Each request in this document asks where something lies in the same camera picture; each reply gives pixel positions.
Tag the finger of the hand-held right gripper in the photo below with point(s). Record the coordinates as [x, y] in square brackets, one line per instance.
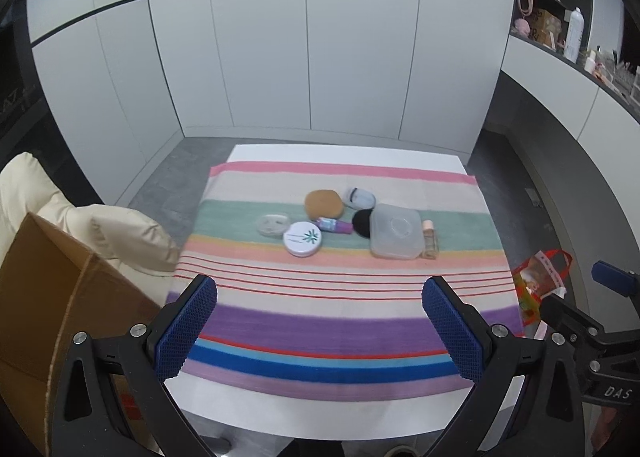
[615, 277]
[567, 317]

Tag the pink plush toy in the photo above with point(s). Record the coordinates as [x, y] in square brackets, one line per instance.
[521, 28]

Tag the small pink bottle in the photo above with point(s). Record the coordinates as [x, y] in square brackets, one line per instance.
[430, 239]

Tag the person's right hand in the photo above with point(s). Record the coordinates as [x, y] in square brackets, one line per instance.
[606, 429]

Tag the clear shelf organizer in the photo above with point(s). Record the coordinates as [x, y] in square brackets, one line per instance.
[622, 77]

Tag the cream puffer jacket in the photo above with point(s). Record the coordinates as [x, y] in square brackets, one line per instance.
[120, 237]

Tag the clear round small lid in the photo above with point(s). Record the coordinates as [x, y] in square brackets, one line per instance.
[272, 225]

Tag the white eyelash curler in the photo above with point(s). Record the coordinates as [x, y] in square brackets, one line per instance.
[361, 197]

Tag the striped multicolour cloth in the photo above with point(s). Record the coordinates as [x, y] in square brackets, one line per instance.
[325, 317]

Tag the red plastic bag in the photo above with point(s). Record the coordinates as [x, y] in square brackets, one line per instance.
[540, 277]

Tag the cardboard box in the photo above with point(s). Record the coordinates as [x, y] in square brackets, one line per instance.
[45, 297]

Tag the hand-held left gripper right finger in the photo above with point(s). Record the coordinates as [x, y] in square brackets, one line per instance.
[450, 332]

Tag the purple tube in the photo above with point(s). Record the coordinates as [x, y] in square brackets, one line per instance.
[334, 225]

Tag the brown makeup puff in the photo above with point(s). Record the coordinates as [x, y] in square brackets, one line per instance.
[324, 204]

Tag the white spray bottle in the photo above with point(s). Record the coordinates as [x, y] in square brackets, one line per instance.
[573, 37]

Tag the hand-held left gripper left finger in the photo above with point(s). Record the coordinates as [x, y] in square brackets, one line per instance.
[187, 329]

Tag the black makeup puff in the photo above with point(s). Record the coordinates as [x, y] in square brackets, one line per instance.
[362, 224]

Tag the grey floor socket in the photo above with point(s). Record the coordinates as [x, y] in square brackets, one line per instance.
[532, 197]

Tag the white round compact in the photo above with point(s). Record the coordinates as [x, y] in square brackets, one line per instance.
[302, 239]

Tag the clear plastic box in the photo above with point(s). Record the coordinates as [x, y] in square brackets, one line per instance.
[396, 232]

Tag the brown printed box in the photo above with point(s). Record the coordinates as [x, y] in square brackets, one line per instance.
[546, 26]

